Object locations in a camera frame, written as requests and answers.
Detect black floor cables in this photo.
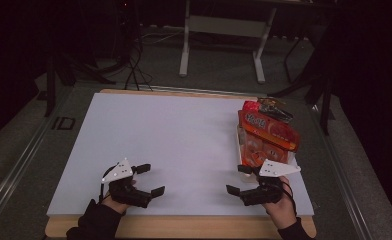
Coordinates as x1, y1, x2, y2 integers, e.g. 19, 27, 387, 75
123, 39, 153, 92

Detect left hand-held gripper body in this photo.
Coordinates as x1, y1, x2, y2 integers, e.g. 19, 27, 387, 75
100, 158, 154, 210

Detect person's right hand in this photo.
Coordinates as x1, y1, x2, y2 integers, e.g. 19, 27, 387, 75
262, 175, 299, 231

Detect black metal stand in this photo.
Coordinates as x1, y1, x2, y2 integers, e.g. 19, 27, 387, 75
43, 49, 118, 118

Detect white floor cable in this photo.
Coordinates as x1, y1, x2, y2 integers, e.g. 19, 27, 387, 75
140, 28, 185, 46

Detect black stand legs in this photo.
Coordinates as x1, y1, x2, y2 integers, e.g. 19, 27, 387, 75
268, 33, 337, 136

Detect orange clear snack packet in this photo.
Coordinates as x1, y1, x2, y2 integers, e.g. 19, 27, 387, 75
237, 109, 301, 169

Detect white metal desk frame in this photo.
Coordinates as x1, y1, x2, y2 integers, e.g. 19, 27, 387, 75
178, 0, 278, 84

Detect white lunch box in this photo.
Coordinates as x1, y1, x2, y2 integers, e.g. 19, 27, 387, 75
235, 124, 300, 184

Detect person's left hand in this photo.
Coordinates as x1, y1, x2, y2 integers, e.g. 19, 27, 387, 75
100, 179, 137, 215

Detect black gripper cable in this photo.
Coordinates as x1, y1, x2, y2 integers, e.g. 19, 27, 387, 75
283, 181, 299, 216
98, 166, 118, 205

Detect gold foil packet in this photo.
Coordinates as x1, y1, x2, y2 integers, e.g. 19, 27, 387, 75
257, 96, 287, 108

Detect metal floor rail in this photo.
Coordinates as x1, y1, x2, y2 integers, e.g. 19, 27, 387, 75
130, 84, 272, 98
310, 104, 377, 240
0, 96, 70, 228

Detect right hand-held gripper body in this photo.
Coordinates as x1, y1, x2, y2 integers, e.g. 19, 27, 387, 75
239, 159, 302, 207

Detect red and black packet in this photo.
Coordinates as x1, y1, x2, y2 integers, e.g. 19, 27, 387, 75
242, 99, 294, 125

